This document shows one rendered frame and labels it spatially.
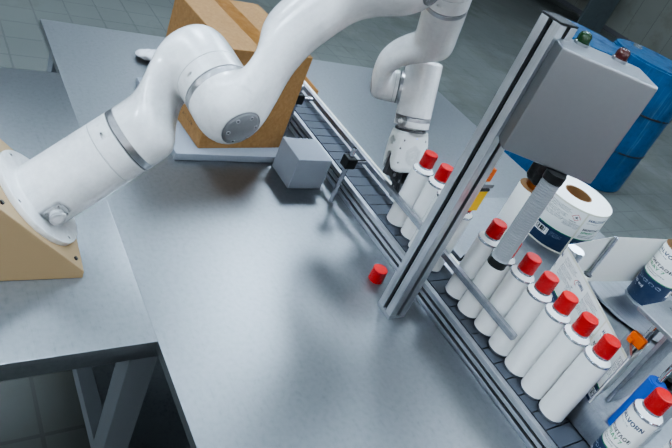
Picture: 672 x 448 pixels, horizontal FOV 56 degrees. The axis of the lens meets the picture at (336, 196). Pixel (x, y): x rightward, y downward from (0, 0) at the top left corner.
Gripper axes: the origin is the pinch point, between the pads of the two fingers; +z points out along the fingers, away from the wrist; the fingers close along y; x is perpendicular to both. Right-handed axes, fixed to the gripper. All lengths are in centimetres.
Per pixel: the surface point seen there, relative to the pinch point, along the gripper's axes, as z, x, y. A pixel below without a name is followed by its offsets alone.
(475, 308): 15.2, -33.1, -1.8
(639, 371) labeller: 14, -64, 9
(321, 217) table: 9.4, 7.2, -15.7
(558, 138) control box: -25, -48, -12
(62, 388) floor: 80, 57, -60
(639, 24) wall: -129, 530, 964
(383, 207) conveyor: 5.6, 3.1, -0.4
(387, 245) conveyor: 11.5, -6.8, -5.6
